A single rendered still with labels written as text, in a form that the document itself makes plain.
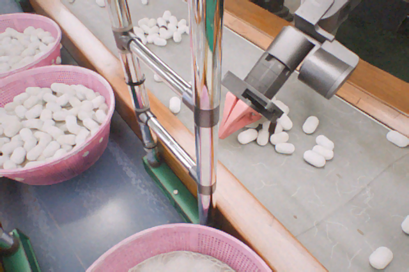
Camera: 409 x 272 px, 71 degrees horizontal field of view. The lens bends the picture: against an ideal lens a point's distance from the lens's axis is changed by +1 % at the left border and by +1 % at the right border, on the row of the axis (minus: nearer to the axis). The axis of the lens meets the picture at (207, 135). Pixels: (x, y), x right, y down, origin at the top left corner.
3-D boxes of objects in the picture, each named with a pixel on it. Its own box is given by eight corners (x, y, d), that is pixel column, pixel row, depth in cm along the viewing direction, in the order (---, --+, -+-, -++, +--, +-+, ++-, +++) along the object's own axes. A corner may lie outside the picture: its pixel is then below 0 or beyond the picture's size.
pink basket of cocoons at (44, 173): (64, 85, 71) (48, 51, 63) (151, 126, 62) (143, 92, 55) (-46, 161, 56) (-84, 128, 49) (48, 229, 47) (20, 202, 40)
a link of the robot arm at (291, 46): (289, 29, 48) (285, 15, 43) (323, 51, 46) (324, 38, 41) (263, 63, 50) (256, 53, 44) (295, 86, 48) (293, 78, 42)
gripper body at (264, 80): (264, 112, 42) (298, 70, 41) (220, 78, 47) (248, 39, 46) (278, 122, 48) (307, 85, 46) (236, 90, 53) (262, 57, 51)
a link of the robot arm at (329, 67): (315, 14, 50) (319, -19, 42) (374, 49, 46) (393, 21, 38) (270, 68, 51) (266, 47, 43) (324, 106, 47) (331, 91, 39)
